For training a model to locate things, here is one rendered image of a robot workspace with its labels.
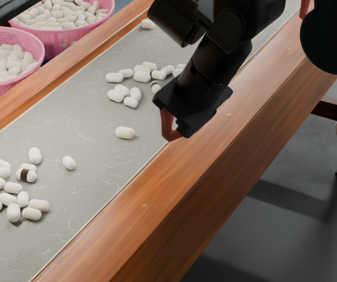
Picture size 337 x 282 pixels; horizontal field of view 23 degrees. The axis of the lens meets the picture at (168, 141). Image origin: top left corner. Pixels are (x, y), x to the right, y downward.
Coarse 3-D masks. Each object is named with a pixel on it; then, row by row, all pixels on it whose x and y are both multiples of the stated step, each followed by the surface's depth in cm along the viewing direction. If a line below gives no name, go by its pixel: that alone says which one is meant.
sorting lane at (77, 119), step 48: (288, 0) 204; (144, 48) 184; (192, 48) 184; (48, 96) 167; (96, 96) 167; (144, 96) 167; (0, 144) 153; (48, 144) 153; (96, 144) 153; (144, 144) 153; (0, 192) 141; (48, 192) 141; (96, 192) 141; (0, 240) 131; (48, 240) 131
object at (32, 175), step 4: (20, 168) 143; (16, 172) 143; (20, 172) 143; (28, 172) 142; (32, 172) 143; (16, 176) 143; (28, 176) 142; (32, 176) 142; (36, 176) 143; (28, 180) 143; (32, 180) 143
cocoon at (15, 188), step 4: (8, 184) 140; (12, 184) 140; (16, 184) 140; (4, 188) 140; (8, 188) 140; (12, 188) 140; (16, 188) 140; (20, 188) 140; (12, 192) 140; (16, 192) 140
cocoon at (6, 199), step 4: (0, 196) 138; (4, 196) 137; (8, 196) 137; (12, 196) 137; (0, 200) 138; (4, 200) 137; (8, 200) 137; (12, 200) 137; (16, 200) 137; (4, 204) 138; (8, 204) 137
